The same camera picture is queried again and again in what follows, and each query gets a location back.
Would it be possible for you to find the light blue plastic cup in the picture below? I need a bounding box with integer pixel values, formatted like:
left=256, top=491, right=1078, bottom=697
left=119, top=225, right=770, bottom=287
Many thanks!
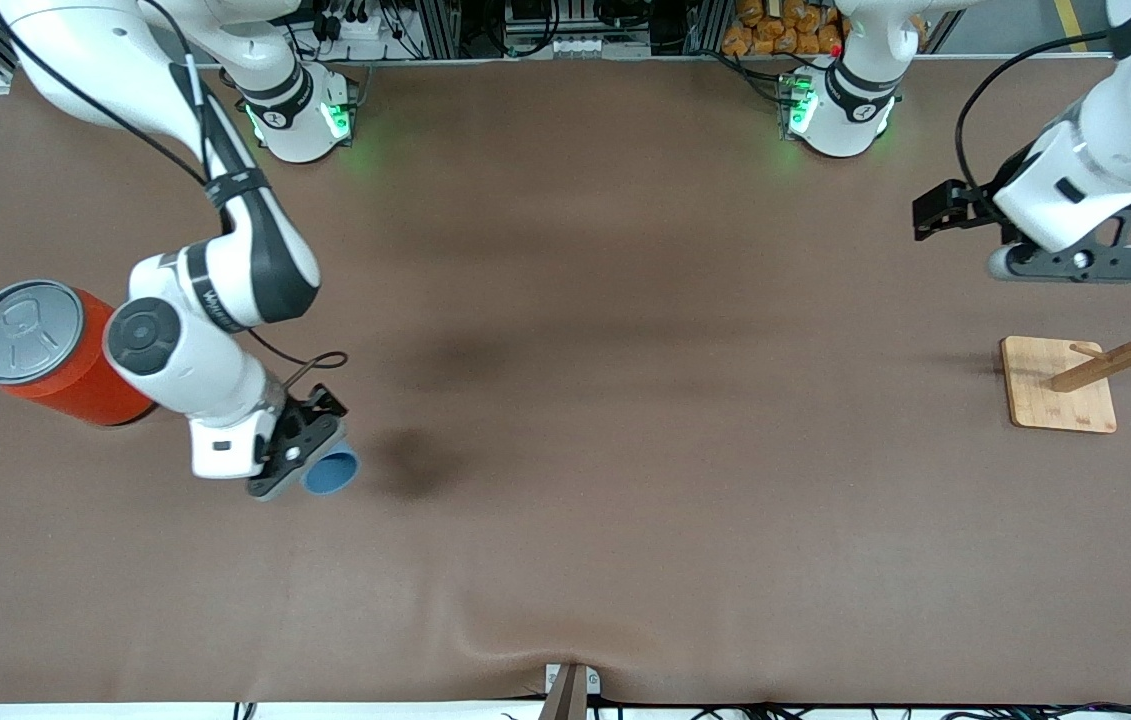
left=300, top=445, right=363, bottom=499

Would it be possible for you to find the wooden cup rack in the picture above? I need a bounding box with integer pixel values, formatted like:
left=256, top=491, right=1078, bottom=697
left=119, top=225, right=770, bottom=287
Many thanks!
left=1000, top=268, right=1131, bottom=435

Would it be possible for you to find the orange can with grey lid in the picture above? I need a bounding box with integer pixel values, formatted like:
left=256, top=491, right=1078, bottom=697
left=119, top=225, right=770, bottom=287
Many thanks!
left=0, top=278, right=161, bottom=428

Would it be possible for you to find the pile of orange items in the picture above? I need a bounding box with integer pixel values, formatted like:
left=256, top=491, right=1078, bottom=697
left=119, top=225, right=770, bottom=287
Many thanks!
left=721, top=0, right=848, bottom=57

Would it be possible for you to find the brown tablecloth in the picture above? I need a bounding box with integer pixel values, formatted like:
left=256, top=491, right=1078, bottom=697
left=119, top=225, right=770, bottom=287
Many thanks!
left=0, top=58, right=1131, bottom=707

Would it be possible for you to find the white power strip with plugs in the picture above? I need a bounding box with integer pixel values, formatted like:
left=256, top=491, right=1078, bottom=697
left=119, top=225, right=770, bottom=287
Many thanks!
left=310, top=0, right=431, bottom=61

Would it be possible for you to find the long white power strip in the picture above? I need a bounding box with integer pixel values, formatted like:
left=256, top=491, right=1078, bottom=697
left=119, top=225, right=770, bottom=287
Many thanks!
left=545, top=35, right=653, bottom=59

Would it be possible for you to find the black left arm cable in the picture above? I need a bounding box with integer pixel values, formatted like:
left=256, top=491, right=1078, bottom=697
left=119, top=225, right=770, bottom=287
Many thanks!
left=955, top=30, right=1116, bottom=198

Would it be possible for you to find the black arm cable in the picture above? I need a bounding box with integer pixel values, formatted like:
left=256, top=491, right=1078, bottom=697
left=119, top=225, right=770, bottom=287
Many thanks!
left=955, top=30, right=1116, bottom=198
left=0, top=0, right=349, bottom=393

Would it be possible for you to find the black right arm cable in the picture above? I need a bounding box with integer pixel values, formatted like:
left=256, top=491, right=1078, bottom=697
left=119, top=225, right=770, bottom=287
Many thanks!
left=0, top=0, right=349, bottom=393

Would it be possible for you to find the metal table bracket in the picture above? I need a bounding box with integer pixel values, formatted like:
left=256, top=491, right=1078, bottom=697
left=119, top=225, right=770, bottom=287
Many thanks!
left=543, top=662, right=603, bottom=720

